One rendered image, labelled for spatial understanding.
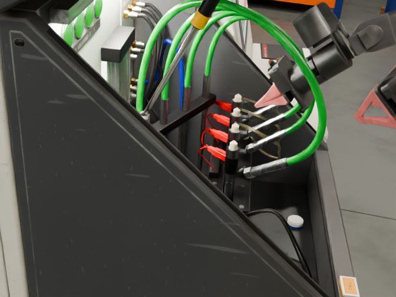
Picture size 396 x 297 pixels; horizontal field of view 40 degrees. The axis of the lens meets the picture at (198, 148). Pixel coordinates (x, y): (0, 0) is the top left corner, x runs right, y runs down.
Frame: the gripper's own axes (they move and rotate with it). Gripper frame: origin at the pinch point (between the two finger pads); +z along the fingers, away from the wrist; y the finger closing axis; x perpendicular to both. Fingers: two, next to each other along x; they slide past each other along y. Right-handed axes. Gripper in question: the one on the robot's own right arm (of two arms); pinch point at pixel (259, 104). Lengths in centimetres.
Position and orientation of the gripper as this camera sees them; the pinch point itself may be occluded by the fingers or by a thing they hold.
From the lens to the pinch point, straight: 110.0
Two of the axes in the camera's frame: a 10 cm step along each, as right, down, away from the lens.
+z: -7.2, 4.3, 5.5
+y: -5.9, -7.9, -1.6
